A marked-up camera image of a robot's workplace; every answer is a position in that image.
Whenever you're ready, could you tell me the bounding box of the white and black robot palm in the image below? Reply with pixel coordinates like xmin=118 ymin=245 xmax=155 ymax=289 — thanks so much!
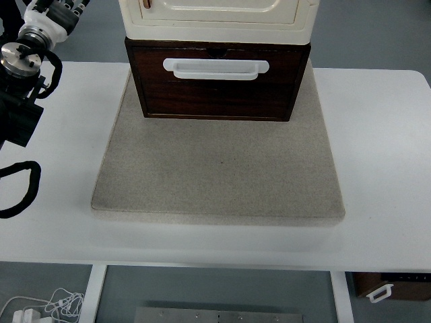
xmin=22 ymin=0 xmax=90 ymax=42

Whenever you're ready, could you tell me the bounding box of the dark wooden drawer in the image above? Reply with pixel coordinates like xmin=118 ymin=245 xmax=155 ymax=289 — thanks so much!
xmin=128 ymin=46 xmax=308 ymax=121

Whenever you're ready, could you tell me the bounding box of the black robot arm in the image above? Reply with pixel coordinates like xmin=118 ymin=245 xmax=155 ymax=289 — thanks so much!
xmin=1 ymin=1 xmax=89 ymax=147

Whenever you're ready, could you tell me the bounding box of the dark wooden cabinet base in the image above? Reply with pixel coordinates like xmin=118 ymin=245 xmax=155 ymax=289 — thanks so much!
xmin=125 ymin=38 xmax=311 ymax=121

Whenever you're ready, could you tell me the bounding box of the cream upper cabinet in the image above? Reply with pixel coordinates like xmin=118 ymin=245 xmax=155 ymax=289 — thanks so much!
xmin=119 ymin=0 xmax=320 ymax=45

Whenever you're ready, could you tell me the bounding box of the grey felt mat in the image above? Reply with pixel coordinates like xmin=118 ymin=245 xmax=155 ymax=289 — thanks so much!
xmin=92 ymin=67 xmax=345 ymax=226

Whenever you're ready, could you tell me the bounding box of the white table leg left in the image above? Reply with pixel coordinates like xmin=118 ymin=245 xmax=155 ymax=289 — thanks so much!
xmin=79 ymin=264 xmax=107 ymax=323

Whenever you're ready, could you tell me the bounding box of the white table leg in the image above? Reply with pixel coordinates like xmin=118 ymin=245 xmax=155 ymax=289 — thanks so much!
xmin=79 ymin=264 xmax=107 ymax=323
xmin=330 ymin=271 xmax=354 ymax=323

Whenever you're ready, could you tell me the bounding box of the white power adapter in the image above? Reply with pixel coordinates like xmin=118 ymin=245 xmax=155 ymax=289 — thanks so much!
xmin=11 ymin=308 xmax=41 ymax=323

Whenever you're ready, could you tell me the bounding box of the white table leg right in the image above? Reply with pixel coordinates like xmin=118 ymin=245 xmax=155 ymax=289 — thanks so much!
xmin=330 ymin=271 xmax=354 ymax=323

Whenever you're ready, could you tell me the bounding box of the white drawer handle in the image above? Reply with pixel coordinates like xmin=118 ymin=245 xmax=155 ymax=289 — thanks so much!
xmin=162 ymin=58 xmax=269 ymax=81

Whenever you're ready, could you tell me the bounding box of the black sleeved cable loop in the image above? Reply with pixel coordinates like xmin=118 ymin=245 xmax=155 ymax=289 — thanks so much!
xmin=0 ymin=160 xmax=42 ymax=219

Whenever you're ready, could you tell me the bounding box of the white cable bundle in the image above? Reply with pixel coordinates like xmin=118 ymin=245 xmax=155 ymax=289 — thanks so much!
xmin=0 ymin=287 xmax=86 ymax=323

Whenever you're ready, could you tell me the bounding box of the brown box with white handle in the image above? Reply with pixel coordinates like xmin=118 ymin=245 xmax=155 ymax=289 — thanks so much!
xmin=352 ymin=272 xmax=430 ymax=303

